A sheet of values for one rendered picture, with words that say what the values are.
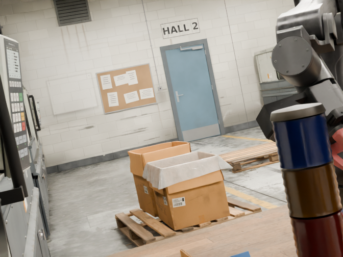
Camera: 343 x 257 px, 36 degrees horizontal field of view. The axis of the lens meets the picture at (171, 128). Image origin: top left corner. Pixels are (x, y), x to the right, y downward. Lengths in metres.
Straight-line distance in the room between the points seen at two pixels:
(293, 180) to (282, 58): 0.39
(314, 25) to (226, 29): 11.37
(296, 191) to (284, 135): 0.04
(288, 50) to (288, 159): 0.39
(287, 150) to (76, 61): 11.07
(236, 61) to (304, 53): 11.44
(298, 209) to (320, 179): 0.03
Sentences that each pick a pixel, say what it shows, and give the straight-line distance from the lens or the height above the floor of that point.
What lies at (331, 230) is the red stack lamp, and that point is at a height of 1.11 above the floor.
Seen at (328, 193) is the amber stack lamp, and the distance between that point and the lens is 0.38.
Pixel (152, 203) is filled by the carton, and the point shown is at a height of 0.27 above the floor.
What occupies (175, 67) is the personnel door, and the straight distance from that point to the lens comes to 11.70.
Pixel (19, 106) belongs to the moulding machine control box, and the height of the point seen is 1.27.
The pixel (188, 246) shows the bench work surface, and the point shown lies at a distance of 1.12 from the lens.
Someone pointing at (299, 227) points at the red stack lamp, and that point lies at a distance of 0.39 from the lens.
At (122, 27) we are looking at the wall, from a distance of 11.61.
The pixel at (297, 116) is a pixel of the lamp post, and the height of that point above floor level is 1.19.
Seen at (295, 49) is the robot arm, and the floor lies 1.25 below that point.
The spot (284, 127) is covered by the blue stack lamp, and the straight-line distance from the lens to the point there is 0.37.
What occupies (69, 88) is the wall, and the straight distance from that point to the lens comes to 11.35.
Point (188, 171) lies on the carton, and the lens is 4.10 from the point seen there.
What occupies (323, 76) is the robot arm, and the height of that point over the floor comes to 1.20.
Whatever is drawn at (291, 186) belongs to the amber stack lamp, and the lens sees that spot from 0.38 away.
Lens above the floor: 1.23
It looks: 4 degrees down
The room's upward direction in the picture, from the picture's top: 11 degrees counter-clockwise
